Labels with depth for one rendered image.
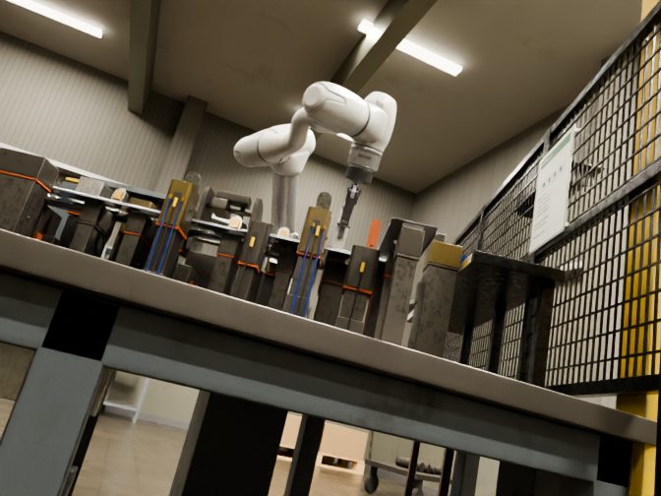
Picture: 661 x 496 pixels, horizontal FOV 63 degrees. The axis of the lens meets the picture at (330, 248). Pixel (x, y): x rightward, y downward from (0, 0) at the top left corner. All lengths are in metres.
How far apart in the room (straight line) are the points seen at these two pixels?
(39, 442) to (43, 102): 7.93
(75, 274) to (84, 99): 7.89
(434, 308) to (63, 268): 0.90
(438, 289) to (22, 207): 1.04
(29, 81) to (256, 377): 8.11
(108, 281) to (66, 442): 0.19
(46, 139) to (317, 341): 7.74
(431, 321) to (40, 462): 0.90
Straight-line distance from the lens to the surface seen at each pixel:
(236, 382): 0.73
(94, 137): 8.31
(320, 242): 1.25
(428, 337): 1.33
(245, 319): 0.70
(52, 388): 0.72
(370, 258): 1.27
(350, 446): 7.06
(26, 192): 1.52
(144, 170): 8.15
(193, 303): 0.69
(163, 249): 1.34
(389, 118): 1.50
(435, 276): 1.36
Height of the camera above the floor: 0.59
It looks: 17 degrees up
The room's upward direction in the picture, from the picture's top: 13 degrees clockwise
